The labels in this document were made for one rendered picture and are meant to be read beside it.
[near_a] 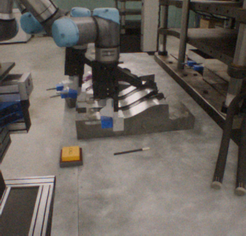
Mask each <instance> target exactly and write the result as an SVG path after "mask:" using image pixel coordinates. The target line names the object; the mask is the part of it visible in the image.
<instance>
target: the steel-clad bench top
mask: <svg viewBox="0 0 246 236"><path fill-rule="evenodd" d="M121 58H122V59H123V61H124V64H125V63H133V62H134V63H136V64H137V65H139V66H141V67H143V68H145V69H147V70H149V71H151V72H153V73H155V82H156V85H157V86H158V90H159V92H158V93H161V92H162V93H163V94H170V93H174V94H176V95H177V96H178V98H179V99H180V100H181V101H182V102H183V104H184V105H185V106H186V108H187V109H188V110H189V111H190V112H191V113H192V114H193V115H194V117H195V122H194V129H191V130H179V131H167V132H155V133H146V134H137V135H130V136H118V137H100V138H89V139H77V134H76V124H75V114H76V108H70V107H69V105H68V103H67V101H66V100H65V107H64V115H63V123H62V128H61V136H60V149H59V157H58V165H57V177H56V182H55V193H54V205H53V217H52V228H51V236H246V188H245V195H243V196H239V195H237V194H236V179H237V160H238V148H239V147H238V146H237V145H236V143H235V142H234V141H232V139H230V143H229V148H228V154H227V161H226V167H225V173H224V176H223V180H222V186H221V189H219V190H216V189H214V188H213V187H212V182H213V178H214V172H215V167H216V163H217V159H218V156H219V151H220V145H221V141H222V135H223V130H222V129H221V128H220V127H219V126H218V124H217V123H216V122H215V121H214V120H213V119H212V118H211V117H210V116H209V115H208V114H207V113H206V112H205V111H204V110H203V109H202V108H201V107H200V106H199V105H198V104H197V103H196V102H195V101H194V99H193V98H192V97H191V96H190V95H189V94H187V93H186V92H185V91H184V90H183V89H182V88H181V87H180V85H179V84H178V83H177V82H176V81H175V80H174V79H173V78H172V77H171V76H170V75H169V74H168V73H167V72H166V71H165V70H164V69H163V68H162V67H161V66H160V65H159V64H158V63H157V62H156V61H155V60H153V59H152V58H151V57H150V56H149V55H148V54H147V53H122V54H121ZM77 142H78V146H79V148H82V162H83V165H82V166H72V167H71V166H68V167H60V165H59V161H60V152H61V149H62V148H63V147H64V148H65V147H76V146H77ZM147 147H149V148H150V149H148V150H142V151H136V152H131V153H125V154H119V155H114V153H118V152H122V151H129V150H135V149H142V148H147ZM77 185H78V187H77ZM78 189H79V198H78ZM78 225H79V230H78Z"/></svg>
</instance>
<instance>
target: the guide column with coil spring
mask: <svg viewBox="0 0 246 236"><path fill-rule="evenodd" d="M190 1H191V0H183V2H182V4H183V6H182V15H181V17H182V20H181V29H180V33H181V34H180V43H179V48H178V50H179V54H178V63H177V69H179V70H183V69H185V64H183V65H181V64H180V63H184V62H185V56H186V48H187V45H186V42H187V35H188V23H189V11H190Z"/></svg>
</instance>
